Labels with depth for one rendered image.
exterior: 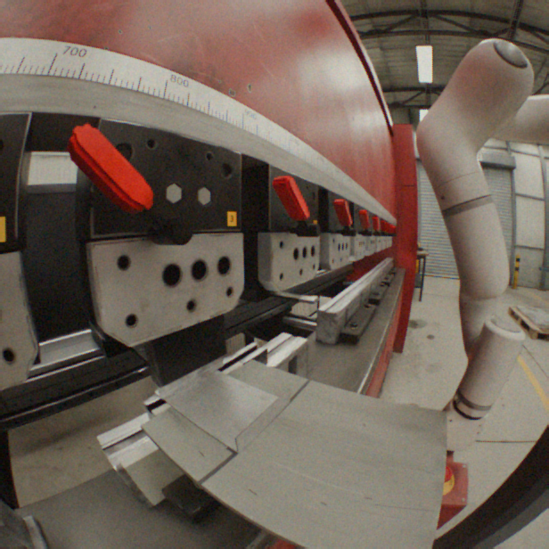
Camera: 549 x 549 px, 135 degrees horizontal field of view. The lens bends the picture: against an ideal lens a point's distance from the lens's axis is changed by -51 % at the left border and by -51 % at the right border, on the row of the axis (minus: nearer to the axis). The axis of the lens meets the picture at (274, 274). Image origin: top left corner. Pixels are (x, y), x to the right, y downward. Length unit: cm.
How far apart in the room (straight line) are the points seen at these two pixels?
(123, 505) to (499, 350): 55
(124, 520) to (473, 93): 68
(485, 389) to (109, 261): 49
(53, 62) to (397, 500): 38
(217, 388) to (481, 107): 50
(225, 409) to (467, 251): 36
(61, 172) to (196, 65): 434
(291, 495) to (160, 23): 40
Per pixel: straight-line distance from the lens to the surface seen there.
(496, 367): 42
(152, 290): 18
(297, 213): 28
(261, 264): 29
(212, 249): 21
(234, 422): 24
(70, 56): 21
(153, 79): 22
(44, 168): 455
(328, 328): 64
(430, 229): 772
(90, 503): 38
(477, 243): 35
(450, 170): 36
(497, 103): 39
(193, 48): 27
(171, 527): 33
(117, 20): 25
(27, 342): 17
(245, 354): 36
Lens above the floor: 118
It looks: 10 degrees down
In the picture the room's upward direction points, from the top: straight up
